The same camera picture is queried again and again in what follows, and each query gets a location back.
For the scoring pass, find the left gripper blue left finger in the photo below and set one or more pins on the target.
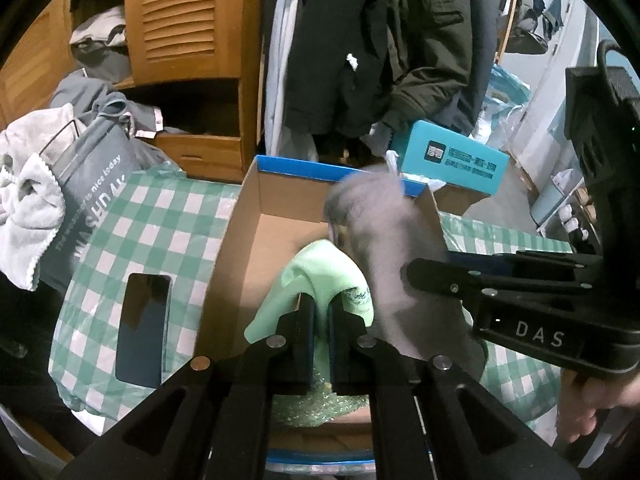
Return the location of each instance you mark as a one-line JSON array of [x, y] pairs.
[[295, 360]]

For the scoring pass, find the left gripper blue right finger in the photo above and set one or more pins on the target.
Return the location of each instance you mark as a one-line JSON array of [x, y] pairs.
[[348, 360]]

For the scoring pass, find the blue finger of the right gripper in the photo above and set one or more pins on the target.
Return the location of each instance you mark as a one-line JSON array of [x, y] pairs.
[[445, 279], [477, 262]]

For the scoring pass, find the green sparkly mesh cloth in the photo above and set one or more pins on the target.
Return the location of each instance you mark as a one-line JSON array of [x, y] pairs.
[[318, 406]]

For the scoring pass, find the light green cloth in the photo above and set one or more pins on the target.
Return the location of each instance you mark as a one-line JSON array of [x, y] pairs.
[[321, 271]]

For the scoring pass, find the large grey cloth garment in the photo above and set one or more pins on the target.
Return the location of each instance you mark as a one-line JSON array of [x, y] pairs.
[[386, 230]]

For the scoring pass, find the person right hand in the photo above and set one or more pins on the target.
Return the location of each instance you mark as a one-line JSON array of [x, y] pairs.
[[579, 402]]

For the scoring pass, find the metal shoe rack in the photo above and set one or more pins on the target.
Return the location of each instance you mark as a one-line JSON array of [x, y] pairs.
[[565, 205]]

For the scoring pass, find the teal box with text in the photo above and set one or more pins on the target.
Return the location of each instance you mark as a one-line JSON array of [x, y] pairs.
[[429, 151]]

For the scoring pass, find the cardboard box with blue rim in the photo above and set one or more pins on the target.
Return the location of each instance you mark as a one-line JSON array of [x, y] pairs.
[[278, 212]]

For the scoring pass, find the black smartphone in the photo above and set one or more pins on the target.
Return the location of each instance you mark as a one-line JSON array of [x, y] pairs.
[[141, 332]]

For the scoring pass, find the white plastic bag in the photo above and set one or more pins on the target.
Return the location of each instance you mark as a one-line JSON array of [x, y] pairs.
[[392, 157]]

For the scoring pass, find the blue clear plastic bags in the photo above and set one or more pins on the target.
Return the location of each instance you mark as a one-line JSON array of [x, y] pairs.
[[506, 95]]

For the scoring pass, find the hanging dark jackets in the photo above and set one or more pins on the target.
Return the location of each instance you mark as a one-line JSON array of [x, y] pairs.
[[345, 77]]

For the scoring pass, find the grey printed tote bag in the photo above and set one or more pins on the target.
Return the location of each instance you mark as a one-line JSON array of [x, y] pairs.
[[90, 172]]

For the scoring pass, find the white fuzzy towel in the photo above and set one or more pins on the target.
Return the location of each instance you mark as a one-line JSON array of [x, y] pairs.
[[32, 202]]

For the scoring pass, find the wooden louvered cabinet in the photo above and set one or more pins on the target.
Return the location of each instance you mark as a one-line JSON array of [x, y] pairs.
[[197, 60]]

